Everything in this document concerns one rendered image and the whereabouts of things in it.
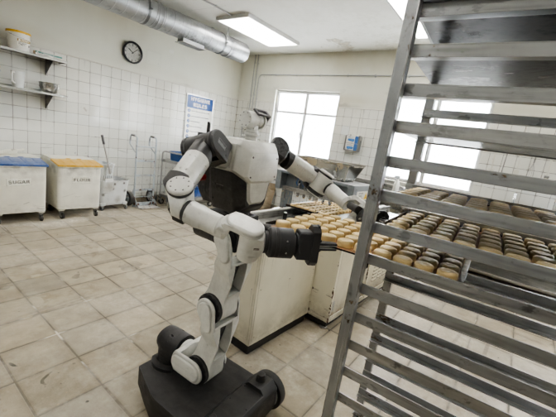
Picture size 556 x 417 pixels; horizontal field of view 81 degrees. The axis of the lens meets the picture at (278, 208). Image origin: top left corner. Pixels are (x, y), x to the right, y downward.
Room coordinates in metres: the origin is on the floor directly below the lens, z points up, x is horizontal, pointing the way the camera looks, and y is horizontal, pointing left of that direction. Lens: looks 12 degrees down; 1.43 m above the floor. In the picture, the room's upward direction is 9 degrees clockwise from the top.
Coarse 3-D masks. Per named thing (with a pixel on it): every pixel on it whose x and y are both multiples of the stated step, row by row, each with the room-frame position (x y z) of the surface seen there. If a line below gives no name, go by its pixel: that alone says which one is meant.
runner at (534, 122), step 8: (424, 112) 1.23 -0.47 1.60; (432, 112) 1.22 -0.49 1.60; (440, 112) 1.21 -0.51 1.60; (448, 112) 1.19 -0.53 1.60; (456, 112) 1.18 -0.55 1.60; (464, 112) 1.17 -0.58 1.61; (456, 120) 1.18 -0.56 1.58; (464, 120) 1.15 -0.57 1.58; (472, 120) 1.13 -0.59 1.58; (480, 120) 1.14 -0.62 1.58; (488, 120) 1.13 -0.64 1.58; (496, 120) 1.11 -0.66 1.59; (504, 120) 1.10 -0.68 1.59; (512, 120) 1.09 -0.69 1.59; (520, 120) 1.08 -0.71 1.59; (528, 120) 1.07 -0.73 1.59; (536, 120) 1.06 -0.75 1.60; (544, 120) 1.05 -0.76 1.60; (552, 120) 1.04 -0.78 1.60
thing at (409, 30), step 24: (408, 0) 0.85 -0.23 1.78; (408, 24) 0.85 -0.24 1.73; (408, 48) 0.84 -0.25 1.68; (384, 120) 0.85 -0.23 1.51; (384, 144) 0.85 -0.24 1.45; (384, 168) 0.84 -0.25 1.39; (360, 240) 0.85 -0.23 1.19; (360, 264) 0.85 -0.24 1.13; (360, 288) 0.85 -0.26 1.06; (336, 360) 0.85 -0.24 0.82; (336, 384) 0.84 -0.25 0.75
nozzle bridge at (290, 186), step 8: (280, 176) 2.73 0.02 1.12; (288, 176) 2.79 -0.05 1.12; (280, 184) 2.74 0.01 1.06; (288, 184) 2.78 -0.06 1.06; (336, 184) 2.41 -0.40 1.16; (344, 184) 2.37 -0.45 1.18; (352, 184) 2.43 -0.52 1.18; (360, 184) 2.51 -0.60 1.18; (288, 192) 2.85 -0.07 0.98; (296, 192) 2.66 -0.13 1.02; (304, 192) 2.61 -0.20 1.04; (344, 192) 2.45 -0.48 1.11; (352, 192) 2.32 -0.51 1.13; (360, 192) 2.41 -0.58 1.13; (280, 200) 2.84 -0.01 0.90; (288, 200) 2.87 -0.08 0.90; (328, 200) 2.47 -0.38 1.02
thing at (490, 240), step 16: (400, 224) 0.92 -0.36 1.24; (416, 224) 0.97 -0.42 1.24; (432, 224) 0.99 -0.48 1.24; (448, 224) 1.02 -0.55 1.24; (464, 224) 1.07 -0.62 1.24; (448, 240) 0.81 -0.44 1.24; (464, 240) 0.84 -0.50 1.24; (480, 240) 0.88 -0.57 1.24; (496, 240) 0.90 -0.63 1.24; (512, 240) 0.93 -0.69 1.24; (528, 240) 0.97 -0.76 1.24; (512, 256) 0.73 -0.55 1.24; (528, 256) 0.77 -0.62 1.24; (544, 256) 0.78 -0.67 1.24
